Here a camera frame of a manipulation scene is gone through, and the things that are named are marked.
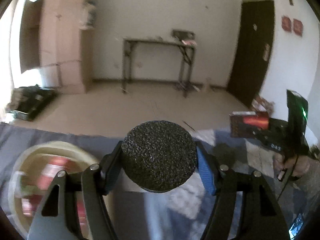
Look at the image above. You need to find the dark brown glossy box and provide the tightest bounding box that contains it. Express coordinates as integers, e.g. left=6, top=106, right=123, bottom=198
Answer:
left=229, top=111, right=269, bottom=138

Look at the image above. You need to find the black round foam container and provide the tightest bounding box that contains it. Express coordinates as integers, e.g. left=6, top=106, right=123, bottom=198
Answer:
left=121, top=120, right=197, bottom=193

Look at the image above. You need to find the person's right hand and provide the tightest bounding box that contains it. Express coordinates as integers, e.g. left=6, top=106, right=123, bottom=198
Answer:
left=273, top=153, right=311, bottom=181

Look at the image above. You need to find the blue patchwork quilt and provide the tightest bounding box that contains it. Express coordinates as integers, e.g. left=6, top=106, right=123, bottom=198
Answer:
left=0, top=122, right=320, bottom=240

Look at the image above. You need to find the printed cardboard box on floor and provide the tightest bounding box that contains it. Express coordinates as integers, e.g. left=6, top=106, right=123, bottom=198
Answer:
left=250, top=95, right=274, bottom=116

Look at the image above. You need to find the cream plastic basin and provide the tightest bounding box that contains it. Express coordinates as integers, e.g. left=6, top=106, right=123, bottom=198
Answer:
left=8, top=140, right=106, bottom=240

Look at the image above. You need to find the red packet in basin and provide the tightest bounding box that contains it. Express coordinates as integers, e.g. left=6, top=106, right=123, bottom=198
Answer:
left=14, top=153, right=82, bottom=231

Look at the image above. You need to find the dark wooden door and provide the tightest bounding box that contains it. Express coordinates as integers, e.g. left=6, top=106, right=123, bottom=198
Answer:
left=227, top=0, right=275, bottom=108

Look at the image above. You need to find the open black suitcase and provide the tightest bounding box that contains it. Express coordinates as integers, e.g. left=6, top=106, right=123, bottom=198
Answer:
left=5, top=85, right=58, bottom=121

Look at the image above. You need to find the black folding table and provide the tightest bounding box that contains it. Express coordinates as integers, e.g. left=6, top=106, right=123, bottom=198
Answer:
left=121, top=37, right=196, bottom=97

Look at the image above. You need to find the wooden wardrobe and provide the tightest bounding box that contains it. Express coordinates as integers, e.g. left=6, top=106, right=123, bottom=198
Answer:
left=17, top=0, right=96, bottom=94

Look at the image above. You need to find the black box on table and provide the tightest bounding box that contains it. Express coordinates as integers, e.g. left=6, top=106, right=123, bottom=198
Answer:
left=171, top=29, right=195, bottom=42

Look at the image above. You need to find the red wall decoration right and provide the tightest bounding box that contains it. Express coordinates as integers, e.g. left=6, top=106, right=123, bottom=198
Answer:
left=293, top=18, right=304, bottom=37

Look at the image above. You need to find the red wall decoration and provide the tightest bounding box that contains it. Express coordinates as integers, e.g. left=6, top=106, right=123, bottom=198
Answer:
left=281, top=16, right=292, bottom=33
left=293, top=18, right=304, bottom=37

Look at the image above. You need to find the red wall decoration left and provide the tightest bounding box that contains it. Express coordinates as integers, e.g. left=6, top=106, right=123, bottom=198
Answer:
left=281, top=16, right=292, bottom=33

